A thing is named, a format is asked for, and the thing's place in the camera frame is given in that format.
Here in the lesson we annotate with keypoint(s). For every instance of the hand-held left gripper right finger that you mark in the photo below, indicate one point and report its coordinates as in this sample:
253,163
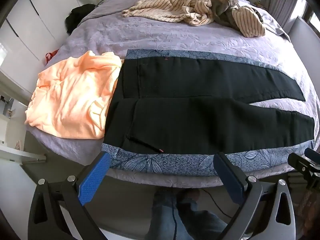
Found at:
228,177

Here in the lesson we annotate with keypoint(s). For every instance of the white wardrobe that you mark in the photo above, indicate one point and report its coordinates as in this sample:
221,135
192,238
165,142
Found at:
27,30

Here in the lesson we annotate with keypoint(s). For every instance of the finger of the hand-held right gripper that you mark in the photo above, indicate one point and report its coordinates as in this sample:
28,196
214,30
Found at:
313,153
301,163

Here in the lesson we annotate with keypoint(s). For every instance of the white panel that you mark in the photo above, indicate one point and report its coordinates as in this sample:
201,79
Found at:
303,37

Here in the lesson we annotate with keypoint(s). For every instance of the lavender bed blanket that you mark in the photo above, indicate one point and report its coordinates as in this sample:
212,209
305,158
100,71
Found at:
155,35

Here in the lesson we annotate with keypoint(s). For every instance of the red item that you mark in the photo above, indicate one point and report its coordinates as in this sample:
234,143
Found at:
51,55

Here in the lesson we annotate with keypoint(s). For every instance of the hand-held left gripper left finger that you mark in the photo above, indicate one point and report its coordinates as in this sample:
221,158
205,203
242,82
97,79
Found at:
93,177

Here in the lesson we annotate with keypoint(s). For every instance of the orange garment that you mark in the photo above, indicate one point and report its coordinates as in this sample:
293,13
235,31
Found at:
72,97

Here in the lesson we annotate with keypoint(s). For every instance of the black pants with blue pattern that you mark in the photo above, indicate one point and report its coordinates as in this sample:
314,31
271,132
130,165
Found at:
190,120

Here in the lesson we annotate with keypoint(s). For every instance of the person's legs in jeans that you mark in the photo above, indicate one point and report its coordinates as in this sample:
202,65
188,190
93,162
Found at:
180,220

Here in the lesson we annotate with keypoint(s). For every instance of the cream striped garment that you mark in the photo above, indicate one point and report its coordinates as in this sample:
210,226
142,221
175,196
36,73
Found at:
165,6

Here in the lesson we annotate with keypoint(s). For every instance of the grey garment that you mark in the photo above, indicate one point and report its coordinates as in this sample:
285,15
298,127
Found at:
225,7

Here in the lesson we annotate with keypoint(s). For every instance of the black cloth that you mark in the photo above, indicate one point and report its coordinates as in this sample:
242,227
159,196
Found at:
78,17

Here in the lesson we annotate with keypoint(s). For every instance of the white side table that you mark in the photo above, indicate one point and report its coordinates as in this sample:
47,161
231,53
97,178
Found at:
17,152

